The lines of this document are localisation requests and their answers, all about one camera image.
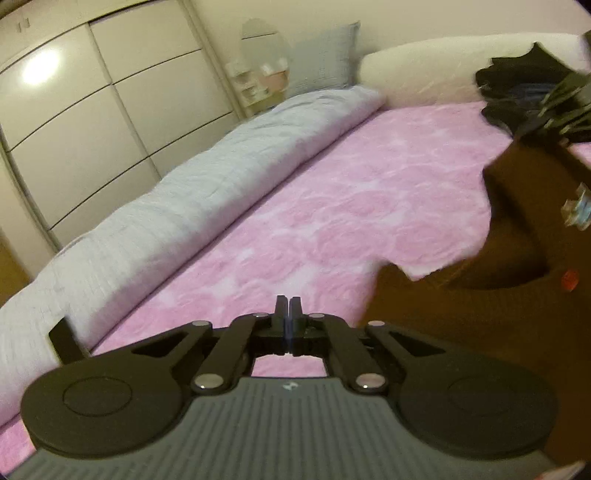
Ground light blue pillow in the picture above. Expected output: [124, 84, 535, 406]
[288, 21, 362, 99]

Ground light blue rolled quilt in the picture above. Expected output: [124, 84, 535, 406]
[0, 85, 387, 418]

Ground white pillow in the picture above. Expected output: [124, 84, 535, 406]
[359, 31, 591, 108]

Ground white desktop organizer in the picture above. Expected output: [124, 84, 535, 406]
[225, 59, 274, 117]

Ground white garment tag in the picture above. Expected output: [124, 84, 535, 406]
[560, 183, 591, 228]

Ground brown garment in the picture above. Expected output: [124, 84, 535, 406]
[364, 135, 591, 480]

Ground pile of dark clothes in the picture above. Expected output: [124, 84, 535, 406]
[475, 42, 583, 137]

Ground white wardrobe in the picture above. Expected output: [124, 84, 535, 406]
[0, 0, 246, 278]

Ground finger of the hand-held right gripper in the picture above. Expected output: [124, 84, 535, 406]
[519, 69, 591, 139]

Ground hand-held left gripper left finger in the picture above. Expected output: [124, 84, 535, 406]
[131, 295, 290, 394]

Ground oval mirror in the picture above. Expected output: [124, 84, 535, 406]
[239, 18, 293, 100]

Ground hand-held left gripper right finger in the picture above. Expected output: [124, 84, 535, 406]
[290, 297, 456, 394]

